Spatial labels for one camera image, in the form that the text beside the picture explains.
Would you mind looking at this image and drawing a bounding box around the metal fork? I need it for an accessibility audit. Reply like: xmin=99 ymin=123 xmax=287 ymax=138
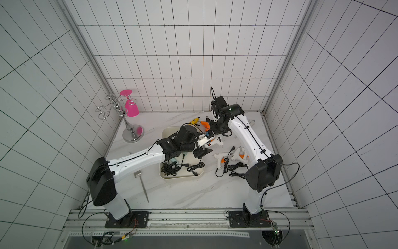
xmin=135 ymin=171 xmax=149 ymax=202

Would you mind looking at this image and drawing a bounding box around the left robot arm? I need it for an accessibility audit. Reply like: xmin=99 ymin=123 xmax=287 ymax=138
xmin=86 ymin=124 xmax=215 ymax=221

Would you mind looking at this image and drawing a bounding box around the cream storage tray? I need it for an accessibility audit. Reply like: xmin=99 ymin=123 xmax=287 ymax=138
xmin=159 ymin=126 xmax=205 ymax=180

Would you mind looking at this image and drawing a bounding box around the chrome cup rack stand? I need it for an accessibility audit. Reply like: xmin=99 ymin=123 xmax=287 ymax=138
xmin=95 ymin=94 xmax=145 ymax=143

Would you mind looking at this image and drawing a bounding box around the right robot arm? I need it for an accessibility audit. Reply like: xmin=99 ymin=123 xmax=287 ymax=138
xmin=210 ymin=96 xmax=283 ymax=220

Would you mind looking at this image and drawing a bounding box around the yellow glue gun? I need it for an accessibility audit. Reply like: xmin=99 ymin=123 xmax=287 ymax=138
xmin=190 ymin=117 xmax=200 ymax=126

